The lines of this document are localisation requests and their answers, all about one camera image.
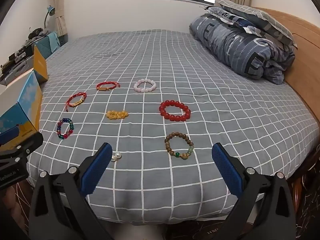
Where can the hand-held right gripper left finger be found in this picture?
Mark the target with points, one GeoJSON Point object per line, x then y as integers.
{"type": "Point", "coordinates": [96, 170]}

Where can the wooden headboard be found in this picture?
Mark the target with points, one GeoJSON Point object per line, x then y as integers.
{"type": "Point", "coordinates": [305, 55]}

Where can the blue desk lamp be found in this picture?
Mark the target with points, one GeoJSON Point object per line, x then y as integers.
{"type": "Point", "coordinates": [51, 10]}

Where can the yellow cardboard box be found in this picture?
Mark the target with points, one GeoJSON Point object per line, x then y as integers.
{"type": "Point", "coordinates": [40, 63]}

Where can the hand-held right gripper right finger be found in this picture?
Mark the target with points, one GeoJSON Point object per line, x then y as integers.
{"type": "Point", "coordinates": [227, 170]}

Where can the folded blue grey quilt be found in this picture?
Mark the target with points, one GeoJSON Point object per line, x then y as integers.
{"type": "Point", "coordinates": [232, 47]}

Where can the blue cloud print box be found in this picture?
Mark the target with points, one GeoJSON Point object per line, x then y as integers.
{"type": "Point", "coordinates": [30, 97]}

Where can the teal suitcase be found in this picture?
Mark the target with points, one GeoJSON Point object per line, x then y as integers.
{"type": "Point", "coordinates": [45, 46]}

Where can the white pearl earrings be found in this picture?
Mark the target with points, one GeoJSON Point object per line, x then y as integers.
{"type": "Point", "coordinates": [116, 156]}

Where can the dark gadget pile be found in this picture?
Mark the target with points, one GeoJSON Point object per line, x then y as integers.
{"type": "Point", "coordinates": [37, 32]}

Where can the teal cloth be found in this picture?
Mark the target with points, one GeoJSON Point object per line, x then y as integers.
{"type": "Point", "coordinates": [53, 38]}

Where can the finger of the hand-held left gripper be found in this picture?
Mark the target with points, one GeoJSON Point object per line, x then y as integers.
{"type": "Point", "coordinates": [8, 133]}
{"type": "Point", "coordinates": [27, 141]}

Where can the grey desk clutter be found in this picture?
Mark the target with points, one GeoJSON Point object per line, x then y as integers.
{"type": "Point", "coordinates": [17, 66]}

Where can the bed with grey grid sheet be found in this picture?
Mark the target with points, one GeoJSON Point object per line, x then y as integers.
{"type": "Point", "coordinates": [160, 55]}

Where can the grey grid pillow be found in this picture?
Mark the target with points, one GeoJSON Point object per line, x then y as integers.
{"type": "Point", "coordinates": [262, 17]}

